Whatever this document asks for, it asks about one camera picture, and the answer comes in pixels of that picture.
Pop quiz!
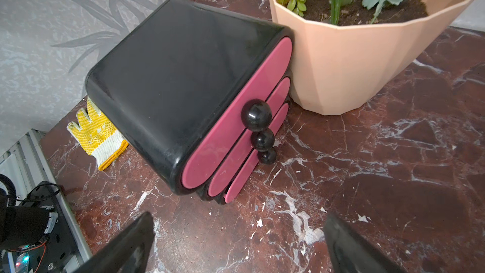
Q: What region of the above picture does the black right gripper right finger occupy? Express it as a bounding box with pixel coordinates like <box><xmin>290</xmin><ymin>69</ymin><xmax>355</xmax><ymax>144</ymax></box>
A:
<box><xmin>323</xmin><ymin>214</ymin><xmax>403</xmax><ymax>272</ymax></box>

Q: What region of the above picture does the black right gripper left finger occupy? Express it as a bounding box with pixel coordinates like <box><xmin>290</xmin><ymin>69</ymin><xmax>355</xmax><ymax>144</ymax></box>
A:
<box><xmin>77</xmin><ymin>212</ymin><xmax>155</xmax><ymax>273</ymax></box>

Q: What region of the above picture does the pink top drawer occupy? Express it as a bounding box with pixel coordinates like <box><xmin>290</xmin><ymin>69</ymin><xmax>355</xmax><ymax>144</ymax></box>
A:
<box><xmin>181</xmin><ymin>37</ymin><xmax>293</xmax><ymax>189</ymax></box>

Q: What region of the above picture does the pink drawer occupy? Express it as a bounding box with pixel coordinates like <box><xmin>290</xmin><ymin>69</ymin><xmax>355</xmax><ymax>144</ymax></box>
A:
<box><xmin>220</xmin><ymin>102</ymin><xmax>289</xmax><ymax>204</ymax></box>
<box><xmin>181</xmin><ymin>37</ymin><xmax>293</xmax><ymax>189</ymax></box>
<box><xmin>202</xmin><ymin>77</ymin><xmax>290</xmax><ymax>200</ymax></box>

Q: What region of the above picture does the black mini drawer cabinet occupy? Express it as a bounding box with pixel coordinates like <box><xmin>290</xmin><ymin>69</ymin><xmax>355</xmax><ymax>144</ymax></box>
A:
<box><xmin>85</xmin><ymin>0</ymin><xmax>294</xmax><ymax>203</ymax></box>

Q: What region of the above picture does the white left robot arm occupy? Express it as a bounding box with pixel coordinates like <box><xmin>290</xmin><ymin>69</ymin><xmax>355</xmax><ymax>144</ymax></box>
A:
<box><xmin>1</xmin><ymin>174</ymin><xmax>61</xmax><ymax>251</ymax></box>

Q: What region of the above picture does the pink bottom drawer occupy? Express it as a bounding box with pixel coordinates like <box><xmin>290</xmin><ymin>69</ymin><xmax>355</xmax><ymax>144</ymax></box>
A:
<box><xmin>220</xmin><ymin>102</ymin><xmax>289</xmax><ymax>204</ymax></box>

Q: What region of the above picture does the pink middle drawer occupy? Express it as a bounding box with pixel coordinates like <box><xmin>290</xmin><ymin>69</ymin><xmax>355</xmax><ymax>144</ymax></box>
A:
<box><xmin>202</xmin><ymin>77</ymin><xmax>290</xmax><ymax>200</ymax></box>

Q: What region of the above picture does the yellow white work glove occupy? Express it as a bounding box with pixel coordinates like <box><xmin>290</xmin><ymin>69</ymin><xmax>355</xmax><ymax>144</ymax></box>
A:
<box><xmin>67</xmin><ymin>98</ymin><xmax>129</xmax><ymax>171</ymax></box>

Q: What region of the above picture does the beige ribbed flower pot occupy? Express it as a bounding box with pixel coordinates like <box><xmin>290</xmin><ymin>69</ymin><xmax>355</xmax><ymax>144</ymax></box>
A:
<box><xmin>270</xmin><ymin>0</ymin><xmax>474</xmax><ymax>115</ymax></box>

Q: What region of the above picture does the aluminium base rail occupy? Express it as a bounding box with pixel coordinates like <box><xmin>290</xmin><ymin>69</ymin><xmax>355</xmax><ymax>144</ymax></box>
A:
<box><xmin>1</xmin><ymin>130</ymin><xmax>92</xmax><ymax>272</ymax></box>

